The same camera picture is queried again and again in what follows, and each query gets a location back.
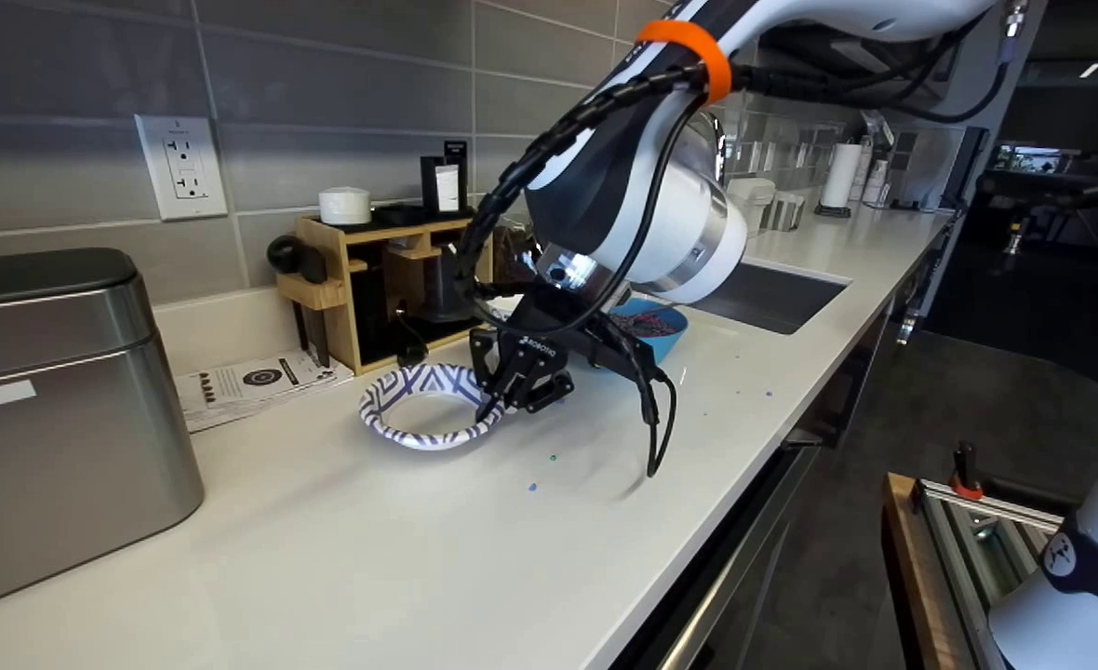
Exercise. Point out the wooden organizer rack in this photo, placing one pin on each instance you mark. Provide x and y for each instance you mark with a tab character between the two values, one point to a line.
369	294

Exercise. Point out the white wall outlet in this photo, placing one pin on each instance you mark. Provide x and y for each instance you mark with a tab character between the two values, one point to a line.
183	163

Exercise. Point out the white paper towel roll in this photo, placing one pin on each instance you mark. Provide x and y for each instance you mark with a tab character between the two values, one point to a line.
841	177

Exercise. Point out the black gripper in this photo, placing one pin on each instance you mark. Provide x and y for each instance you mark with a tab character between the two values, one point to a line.
521	346

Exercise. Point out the white blue patterned paper plate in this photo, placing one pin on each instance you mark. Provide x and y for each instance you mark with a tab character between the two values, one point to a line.
430	407

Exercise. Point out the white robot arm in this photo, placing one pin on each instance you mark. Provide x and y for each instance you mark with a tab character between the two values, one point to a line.
632	188

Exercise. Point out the blue bowl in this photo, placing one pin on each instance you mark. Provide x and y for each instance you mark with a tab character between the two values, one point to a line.
650	320

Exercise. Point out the stainless steel canister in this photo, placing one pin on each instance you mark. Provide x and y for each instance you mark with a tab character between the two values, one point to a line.
93	446

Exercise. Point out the steel sink basin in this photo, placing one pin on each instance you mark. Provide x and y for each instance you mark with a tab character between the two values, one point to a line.
773	297

